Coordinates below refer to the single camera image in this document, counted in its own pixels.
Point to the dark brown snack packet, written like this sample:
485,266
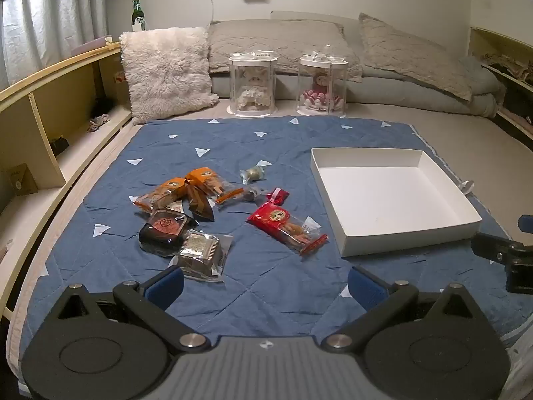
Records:
200,206

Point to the green glass bottle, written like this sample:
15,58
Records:
137,14

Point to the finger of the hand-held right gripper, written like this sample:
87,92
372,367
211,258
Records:
526,221
493,248

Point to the clear packet with brown cake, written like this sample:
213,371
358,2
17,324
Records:
200,252

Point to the small green wrapped candy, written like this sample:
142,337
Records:
252,173

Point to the white cardboard box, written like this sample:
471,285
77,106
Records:
387,191

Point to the cream side shelf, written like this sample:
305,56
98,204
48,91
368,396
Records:
499,41

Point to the small red snack packet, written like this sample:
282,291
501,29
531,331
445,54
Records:
278,196

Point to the wooden shelf unit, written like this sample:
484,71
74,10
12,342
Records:
50,104

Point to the folded grey duvet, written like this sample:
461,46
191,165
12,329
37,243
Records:
437,98

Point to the orange biscuit packet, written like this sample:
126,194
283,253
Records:
206,179
162,193

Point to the small brown box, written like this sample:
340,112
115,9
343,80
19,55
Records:
21,180

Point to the white doll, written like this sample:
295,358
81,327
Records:
252,87

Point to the small dark object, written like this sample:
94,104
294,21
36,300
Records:
59,145

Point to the thin clear orange-ended packet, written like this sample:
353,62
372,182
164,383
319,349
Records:
231,196

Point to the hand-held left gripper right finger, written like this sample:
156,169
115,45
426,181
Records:
368,289

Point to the white fluffy pillow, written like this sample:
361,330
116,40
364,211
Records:
166,75

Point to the blue quilted mat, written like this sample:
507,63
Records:
270,266

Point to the large red snack packet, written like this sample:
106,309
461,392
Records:
279,221

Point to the quilted grey pillow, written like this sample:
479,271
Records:
408,56

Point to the cream snack packet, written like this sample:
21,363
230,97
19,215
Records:
175,207

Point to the pink doll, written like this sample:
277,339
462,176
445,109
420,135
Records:
320,91

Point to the grey curtain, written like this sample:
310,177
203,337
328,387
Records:
50,29

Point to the black mooncake packet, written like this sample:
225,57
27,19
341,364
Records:
162,231

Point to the flat grey pillow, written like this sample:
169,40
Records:
275,39

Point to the clear case with white doll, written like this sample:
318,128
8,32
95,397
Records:
252,83

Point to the clear packet with brown snack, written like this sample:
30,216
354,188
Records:
256,193

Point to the small beige trinket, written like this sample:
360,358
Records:
98,121

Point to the clear case with pink doll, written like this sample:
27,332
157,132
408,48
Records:
322,85

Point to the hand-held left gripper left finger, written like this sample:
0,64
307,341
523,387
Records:
164,287

